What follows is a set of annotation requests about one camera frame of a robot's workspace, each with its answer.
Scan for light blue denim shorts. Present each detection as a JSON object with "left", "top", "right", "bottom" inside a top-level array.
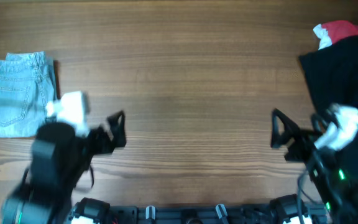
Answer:
[{"left": 0, "top": 51, "right": 57, "bottom": 138}]

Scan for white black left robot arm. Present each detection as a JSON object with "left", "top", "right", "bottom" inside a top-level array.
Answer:
[{"left": 1, "top": 123, "right": 116, "bottom": 223}]

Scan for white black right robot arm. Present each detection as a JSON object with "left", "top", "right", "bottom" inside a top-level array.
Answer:
[{"left": 271, "top": 129, "right": 358, "bottom": 223}]

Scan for black garment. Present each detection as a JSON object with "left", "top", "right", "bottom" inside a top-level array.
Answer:
[{"left": 298, "top": 11, "right": 358, "bottom": 181}]

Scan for red and white garment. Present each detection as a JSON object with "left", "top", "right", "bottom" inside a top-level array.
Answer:
[{"left": 313, "top": 20, "right": 358, "bottom": 50}]

